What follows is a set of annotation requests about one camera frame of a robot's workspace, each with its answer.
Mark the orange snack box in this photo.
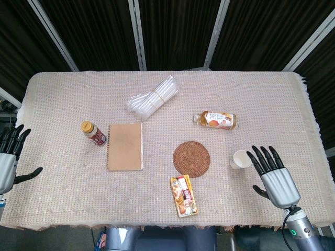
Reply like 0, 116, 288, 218
170, 174, 198, 218

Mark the brown woven round coaster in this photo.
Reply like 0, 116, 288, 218
173, 141, 211, 178

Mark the robot torso base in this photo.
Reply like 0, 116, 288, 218
94, 225, 236, 251

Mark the small bottle yellow cap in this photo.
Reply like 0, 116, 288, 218
81, 120, 107, 147

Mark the black cable on right wrist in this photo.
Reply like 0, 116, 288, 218
281, 206, 302, 240

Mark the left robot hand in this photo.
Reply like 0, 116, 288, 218
0, 124, 43, 195

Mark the brown spiral notebook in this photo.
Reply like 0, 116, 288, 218
106, 122, 144, 172

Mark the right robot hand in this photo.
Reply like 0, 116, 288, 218
246, 145, 301, 209

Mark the white paper cup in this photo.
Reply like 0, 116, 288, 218
230, 150, 253, 170

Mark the bundle of clear straws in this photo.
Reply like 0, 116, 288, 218
127, 75, 182, 121

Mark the beige woven tablecloth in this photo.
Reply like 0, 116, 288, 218
0, 70, 335, 232

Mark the lying tea bottle orange label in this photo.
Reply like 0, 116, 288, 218
193, 110, 240, 131

